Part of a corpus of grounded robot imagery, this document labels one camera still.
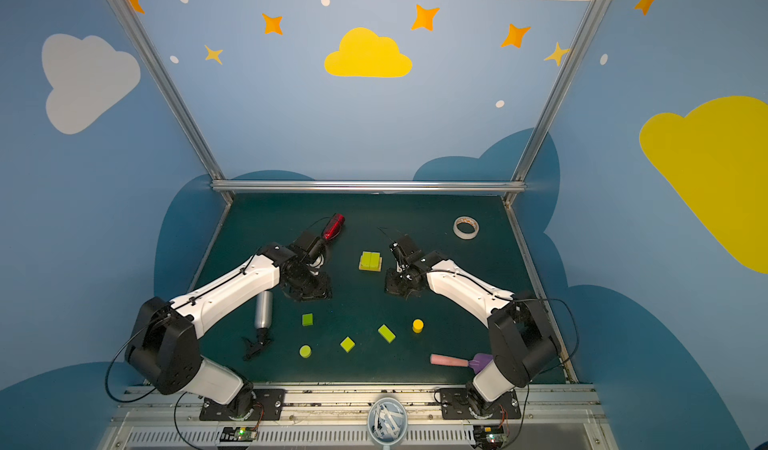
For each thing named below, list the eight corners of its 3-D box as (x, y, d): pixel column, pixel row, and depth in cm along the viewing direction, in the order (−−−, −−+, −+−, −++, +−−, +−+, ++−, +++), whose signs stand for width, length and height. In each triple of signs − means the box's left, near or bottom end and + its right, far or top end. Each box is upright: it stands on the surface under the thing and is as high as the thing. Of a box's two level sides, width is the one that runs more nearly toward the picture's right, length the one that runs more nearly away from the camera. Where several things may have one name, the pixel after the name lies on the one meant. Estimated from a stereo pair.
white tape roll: (454, 239, 112) (456, 234, 109) (451, 221, 118) (452, 216, 115) (479, 239, 112) (481, 234, 109) (475, 221, 118) (476, 216, 115)
